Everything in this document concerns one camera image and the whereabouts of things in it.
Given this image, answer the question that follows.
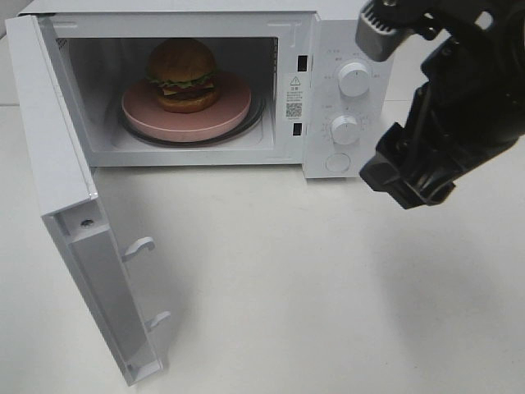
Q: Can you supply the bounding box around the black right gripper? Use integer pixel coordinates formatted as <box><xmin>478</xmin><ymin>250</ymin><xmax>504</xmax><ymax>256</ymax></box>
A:
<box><xmin>359</xmin><ymin>34</ymin><xmax>524</xmax><ymax>209</ymax></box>

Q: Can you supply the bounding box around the round white door button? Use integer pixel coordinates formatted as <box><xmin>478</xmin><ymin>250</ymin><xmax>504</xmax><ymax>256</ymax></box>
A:
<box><xmin>325</xmin><ymin>153</ymin><xmax>351</xmax><ymax>173</ymax></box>

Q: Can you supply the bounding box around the burger with lettuce and cheese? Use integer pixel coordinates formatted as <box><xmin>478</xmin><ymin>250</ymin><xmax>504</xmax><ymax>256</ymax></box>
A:
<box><xmin>146</xmin><ymin>38</ymin><xmax>220</xmax><ymax>113</ymax></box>

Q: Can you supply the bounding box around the pink round plate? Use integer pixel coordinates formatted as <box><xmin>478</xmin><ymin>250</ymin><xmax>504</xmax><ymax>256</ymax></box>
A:
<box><xmin>121</xmin><ymin>71</ymin><xmax>253</xmax><ymax>143</ymax></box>

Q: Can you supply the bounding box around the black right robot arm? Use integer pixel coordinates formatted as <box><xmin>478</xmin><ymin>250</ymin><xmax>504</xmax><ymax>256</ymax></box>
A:
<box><xmin>355</xmin><ymin>1</ymin><xmax>524</xmax><ymax>209</ymax></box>

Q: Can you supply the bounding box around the lower white microwave knob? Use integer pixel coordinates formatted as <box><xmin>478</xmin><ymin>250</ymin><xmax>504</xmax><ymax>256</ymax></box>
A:
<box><xmin>330</xmin><ymin>115</ymin><xmax>361</xmax><ymax>145</ymax></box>

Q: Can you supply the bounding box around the white microwave knob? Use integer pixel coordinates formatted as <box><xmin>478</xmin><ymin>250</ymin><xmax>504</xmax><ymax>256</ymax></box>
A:
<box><xmin>336</xmin><ymin>61</ymin><xmax>371</xmax><ymax>98</ymax></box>
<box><xmin>330</xmin><ymin>115</ymin><xmax>361</xmax><ymax>145</ymax></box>

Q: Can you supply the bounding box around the upper white microwave knob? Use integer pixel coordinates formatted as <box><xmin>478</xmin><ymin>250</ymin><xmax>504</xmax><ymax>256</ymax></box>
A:
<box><xmin>336</xmin><ymin>61</ymin><xmax>371</xmax><ymax>98</ymax></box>

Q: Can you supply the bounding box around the glass microwave turntable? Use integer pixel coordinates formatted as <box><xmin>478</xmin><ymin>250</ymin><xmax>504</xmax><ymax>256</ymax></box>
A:
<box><xmin>118</xmin><ymin>97</ymin><xmax>266</xmax><ymax>148</ymax></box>

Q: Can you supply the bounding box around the white microwave oven body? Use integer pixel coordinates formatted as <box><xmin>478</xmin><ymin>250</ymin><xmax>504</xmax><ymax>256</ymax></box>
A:
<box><xmin>16</xmin><ymin>1</ymin><xmax>391</xmax><ymax>178</ymax></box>

